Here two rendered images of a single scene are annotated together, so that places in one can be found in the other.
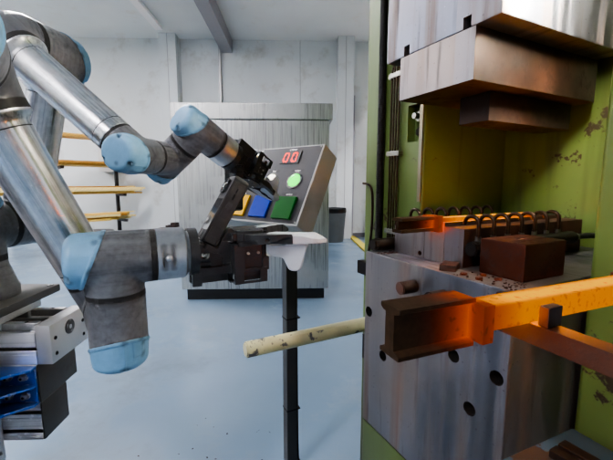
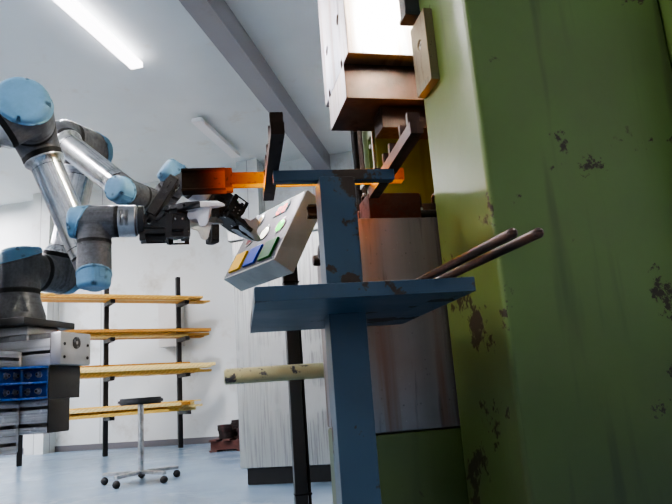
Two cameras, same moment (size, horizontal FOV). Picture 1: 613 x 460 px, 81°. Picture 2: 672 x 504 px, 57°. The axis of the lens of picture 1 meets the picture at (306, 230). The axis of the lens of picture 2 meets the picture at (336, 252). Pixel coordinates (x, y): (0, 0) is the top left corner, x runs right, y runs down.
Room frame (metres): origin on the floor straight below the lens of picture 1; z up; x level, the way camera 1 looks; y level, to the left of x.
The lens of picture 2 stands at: (-0.70, -0.61, 0.56)
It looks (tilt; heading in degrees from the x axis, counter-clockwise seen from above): 13 degrees up; 14
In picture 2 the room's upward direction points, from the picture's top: 4 degrees counter-clockwise
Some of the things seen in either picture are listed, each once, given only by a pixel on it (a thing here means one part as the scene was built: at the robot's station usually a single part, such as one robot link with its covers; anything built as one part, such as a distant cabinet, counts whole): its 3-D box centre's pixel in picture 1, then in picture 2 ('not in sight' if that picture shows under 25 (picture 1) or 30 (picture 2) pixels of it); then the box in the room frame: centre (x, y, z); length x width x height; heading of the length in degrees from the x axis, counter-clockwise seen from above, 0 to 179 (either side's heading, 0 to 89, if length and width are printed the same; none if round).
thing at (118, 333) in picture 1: (117, 324); (94, 266); (0.50, 0.28, 0.88); 0.11 x 0.08 x 0.11; 35
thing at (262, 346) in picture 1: (314, 335); (300, 371); (1.04, -0.02, 0.62); 0.44 x 0.05 x 0.05; 117
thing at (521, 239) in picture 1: (522, 256); (389, 212); (0.64, -0.40, 0.95); 0.12 x 0.09 x 0.07; 117
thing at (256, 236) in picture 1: (265, 238); (187, 208); (0.54, 0.06, 1.00); 0.09 x 0.05 x 0.02; 81
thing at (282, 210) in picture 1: (285, 208); (269, 249); (1.08, 0.07, 1.01); 0.07 x 0.05 x 0.07; 52
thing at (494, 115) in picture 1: (517, 114); (431, 123); (0.87, -0.50, 1.24); 0.30 x 0.07 x 0.06; 117
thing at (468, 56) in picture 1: (498, 80); (411, 100); (0.87, -0.45, 1.32); 0.42 x 0.20 x 0.10; 117
